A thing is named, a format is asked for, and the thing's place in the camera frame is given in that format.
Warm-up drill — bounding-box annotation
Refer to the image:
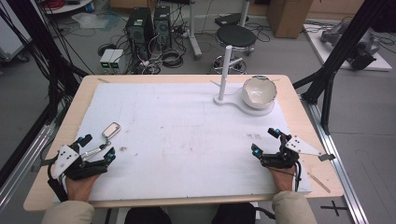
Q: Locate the aluminium rail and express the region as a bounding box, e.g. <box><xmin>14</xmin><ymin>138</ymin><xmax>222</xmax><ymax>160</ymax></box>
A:
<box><xmin>300</xmin><ymin>94</ymin><xmax>370</xmax><ymax>224</ymax></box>
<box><xmin>0</xmin><ymin>124</ymin><xmax>58</xmax><ymax>213</ymax></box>

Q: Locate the white stand with post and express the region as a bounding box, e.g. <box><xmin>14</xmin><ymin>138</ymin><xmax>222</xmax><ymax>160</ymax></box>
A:
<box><xmin>213</xmin><ymin>45</ymin><xmax>276</xmax><ymax>118</ymax></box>

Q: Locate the grey robot device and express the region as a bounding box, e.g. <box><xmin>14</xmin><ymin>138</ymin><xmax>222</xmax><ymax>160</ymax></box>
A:
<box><xmin>320</xmin><ymin>21</ymin><xmax>381</xmax><ymax>71</ymax></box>

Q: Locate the silver keychain with rectangular tag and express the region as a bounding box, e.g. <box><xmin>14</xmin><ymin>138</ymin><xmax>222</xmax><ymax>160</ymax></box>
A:
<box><xmin>81</xmin><ymin>121</ymin><xmax>122</xmax><ymax>161</ymax></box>

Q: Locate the white desk leg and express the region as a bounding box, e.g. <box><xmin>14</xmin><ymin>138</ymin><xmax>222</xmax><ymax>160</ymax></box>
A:
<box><xmin>187</xmin><ymin>0</ymin><xmax>204</xmax><ymax>61</ymax></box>

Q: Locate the round white table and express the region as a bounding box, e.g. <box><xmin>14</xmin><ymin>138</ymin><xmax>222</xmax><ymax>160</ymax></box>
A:
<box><xmin>43</xmin><ymin>0</ymin><xmax>94</xmax><ymax>15</ymax></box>

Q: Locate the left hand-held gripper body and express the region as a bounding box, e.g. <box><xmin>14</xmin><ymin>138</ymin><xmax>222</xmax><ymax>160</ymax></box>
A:
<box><xmin>46</xmin><ymin>143</ymin><xmax>109</xmax><ymax>182</ymax></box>

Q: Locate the black computer tower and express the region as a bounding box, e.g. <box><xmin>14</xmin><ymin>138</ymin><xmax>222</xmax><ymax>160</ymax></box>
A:
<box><xmin>153</xmin><ymin>5</ymin><xmax>173</xmax><ymax>51</ymax></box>
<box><xmin>125</xmin><ymin>7</ymin><xmax>155</xmax><ymax>61</ymax></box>

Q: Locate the coil of black cables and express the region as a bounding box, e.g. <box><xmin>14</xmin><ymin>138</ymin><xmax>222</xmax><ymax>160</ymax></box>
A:
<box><xmin>161</xmin><ymin>48</ymin><xmax>185</xmax><ymax>69</ymax></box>

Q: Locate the white floor board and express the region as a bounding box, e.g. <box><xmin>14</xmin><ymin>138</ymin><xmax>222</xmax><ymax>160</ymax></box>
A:
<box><xmin>303</xmin><ymin>22</ymin><xmax>393</xmax><ymax>73</ymax></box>

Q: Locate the thin wooden stick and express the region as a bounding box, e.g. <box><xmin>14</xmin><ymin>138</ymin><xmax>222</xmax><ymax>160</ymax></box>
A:
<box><xmin>307</xmin><ymin>172</ymin><xmax>332</xmax><ymax>194</ymax></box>

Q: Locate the black metal frame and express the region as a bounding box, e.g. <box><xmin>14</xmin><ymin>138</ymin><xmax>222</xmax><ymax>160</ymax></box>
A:
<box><xmin>292</xmin><ymin>0</ymin><xmax>396</xmax><ymax>135</ymax></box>
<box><xmin>0</xmin><ymin>0</ymin><xmax>90</xmax><ymax>188</ymax></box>

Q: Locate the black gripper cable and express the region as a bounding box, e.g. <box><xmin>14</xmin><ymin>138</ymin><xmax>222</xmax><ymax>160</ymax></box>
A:
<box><xmin>293</xmin><ymin>160</ymin><xmax>304</xmax><ymax>192</ymax></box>

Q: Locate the wooden table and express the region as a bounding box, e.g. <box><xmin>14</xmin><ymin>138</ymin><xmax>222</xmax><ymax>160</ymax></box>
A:
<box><xmin>22</xmin><ymin>74</ymin><xmax>346</xmax><ymax>213</ymax></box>

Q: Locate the white power supply box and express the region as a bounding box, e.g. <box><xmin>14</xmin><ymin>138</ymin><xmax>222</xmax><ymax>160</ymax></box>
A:
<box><xmin>109</xmin><ymin>49</ymin><xmax>126</xmax><ymax>71</ymax></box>
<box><xmin>99</xmin><ymin>49</ymin><xmax>116</xmax><ymax>70</ymax></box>

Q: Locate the cardboard box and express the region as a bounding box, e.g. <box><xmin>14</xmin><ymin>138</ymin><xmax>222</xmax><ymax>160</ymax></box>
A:
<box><xmin>266</xmin><ymin>0</ymin><xmax>314</xmax><ymax>39</ymax></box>

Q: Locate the person's right hand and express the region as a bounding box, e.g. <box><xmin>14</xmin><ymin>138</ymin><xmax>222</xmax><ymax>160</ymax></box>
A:
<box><xmin>267</xmin><ymin>165</ymin><xmax>297</xmax><ymax>194</ymax></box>

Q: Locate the white eggshell-shaped bowl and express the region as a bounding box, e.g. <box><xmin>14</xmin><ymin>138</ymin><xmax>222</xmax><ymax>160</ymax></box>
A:
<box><xmin>241</xmin><ymin>75</ymin><xmax>278</xmax><ymax>110</ymax></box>

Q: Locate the white foam mat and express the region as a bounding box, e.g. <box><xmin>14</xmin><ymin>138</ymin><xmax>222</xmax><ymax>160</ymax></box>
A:
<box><xmin>74</xmin><ymin>81</ymin><xmax>313</xmax><ymax>202</ymax></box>

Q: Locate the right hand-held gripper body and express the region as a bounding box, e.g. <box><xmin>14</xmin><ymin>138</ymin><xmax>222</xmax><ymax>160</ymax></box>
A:
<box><xmin>260</xmin><ymin>133</ymin><xmax>336</xmax><ymax>171</ymax></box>

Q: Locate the black round stool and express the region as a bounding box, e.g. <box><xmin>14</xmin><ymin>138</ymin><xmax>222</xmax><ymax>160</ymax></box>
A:
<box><xmin>212</xmin><ymin>23</ymin><xmax>258</xmax><ymax>75</ymax></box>

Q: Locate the person's left hand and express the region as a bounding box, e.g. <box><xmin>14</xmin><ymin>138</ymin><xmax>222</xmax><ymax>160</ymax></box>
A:
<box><xmin>64</xmin><ymin>173</ymin><xmax>101</xmax><ymax>203</ymax></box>

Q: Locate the clear plastic bag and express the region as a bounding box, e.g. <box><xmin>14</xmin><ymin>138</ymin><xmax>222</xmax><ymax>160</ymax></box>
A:
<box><xmin>71</xmin><ymin>12</ymin><xmax>108</xmax><ymax>31</ymax></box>

